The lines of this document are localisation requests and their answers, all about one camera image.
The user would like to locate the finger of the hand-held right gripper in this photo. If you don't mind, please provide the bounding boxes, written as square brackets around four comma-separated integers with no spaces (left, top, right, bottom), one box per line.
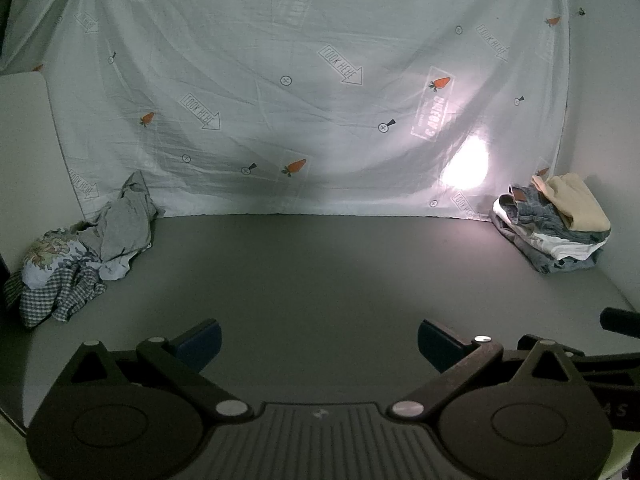
[516,333,587,361]
[599,307,640,337]

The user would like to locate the white carrot print backdrop sheet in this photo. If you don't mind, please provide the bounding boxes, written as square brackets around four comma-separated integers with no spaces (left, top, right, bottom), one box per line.
[0,0,574,224]

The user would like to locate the grey garment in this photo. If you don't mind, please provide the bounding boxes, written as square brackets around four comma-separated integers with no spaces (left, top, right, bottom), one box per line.
[82,170,166,267]

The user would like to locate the folded blue jeans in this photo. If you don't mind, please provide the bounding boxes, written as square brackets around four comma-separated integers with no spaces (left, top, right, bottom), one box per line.
[492,185,569,234]

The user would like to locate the white side board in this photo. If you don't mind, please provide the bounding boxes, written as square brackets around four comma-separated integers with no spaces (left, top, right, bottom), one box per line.
[0,72,85,272]

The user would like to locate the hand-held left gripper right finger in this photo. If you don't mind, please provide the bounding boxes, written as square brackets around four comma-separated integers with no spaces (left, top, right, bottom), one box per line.
[391,318,582,419]

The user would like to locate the folded white garment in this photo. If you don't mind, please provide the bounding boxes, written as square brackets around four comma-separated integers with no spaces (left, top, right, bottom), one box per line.
[492,220,609,262]

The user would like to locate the printed white garment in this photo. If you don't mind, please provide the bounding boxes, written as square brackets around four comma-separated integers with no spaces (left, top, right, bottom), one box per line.
[20,227,101,291]

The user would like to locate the folded grey-blue garment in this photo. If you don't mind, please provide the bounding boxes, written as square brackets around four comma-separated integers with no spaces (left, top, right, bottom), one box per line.
[505,232,604,275]

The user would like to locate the checked shirt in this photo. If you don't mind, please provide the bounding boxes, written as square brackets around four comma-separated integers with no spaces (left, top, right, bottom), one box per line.
[4,262,109,329]

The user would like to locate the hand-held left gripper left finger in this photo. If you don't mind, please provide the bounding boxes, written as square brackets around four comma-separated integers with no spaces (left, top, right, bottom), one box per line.
[64,318,253,419]

